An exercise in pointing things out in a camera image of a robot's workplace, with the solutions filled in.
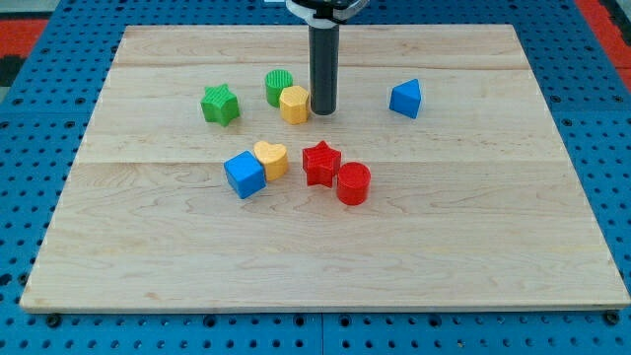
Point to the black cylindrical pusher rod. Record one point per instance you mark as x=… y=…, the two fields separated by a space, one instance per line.
x=324 y=50

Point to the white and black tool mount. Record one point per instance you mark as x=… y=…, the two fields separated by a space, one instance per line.
x=325 y=12

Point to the green cylinder block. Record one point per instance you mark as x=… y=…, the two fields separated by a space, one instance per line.
x=275 y=82

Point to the yellow hexagon block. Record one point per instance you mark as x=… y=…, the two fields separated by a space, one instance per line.
x=294 y=104

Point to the blue triangle block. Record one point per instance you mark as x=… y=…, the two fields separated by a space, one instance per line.
x=406 y=98

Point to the red star block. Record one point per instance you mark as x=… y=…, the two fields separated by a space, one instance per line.
x=321 y=164

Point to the green star block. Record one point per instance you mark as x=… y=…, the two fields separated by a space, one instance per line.
x=220 y=105

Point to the yellow heart block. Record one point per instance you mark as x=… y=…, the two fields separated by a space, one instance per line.
x=273 y=157

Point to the red cylinder block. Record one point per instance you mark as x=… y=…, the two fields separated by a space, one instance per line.
x=353 y=183

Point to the blue cube block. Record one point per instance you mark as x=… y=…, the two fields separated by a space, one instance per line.
x=245 y=174

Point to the light wooden board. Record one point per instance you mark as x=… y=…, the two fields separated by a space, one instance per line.
x=474 y=206

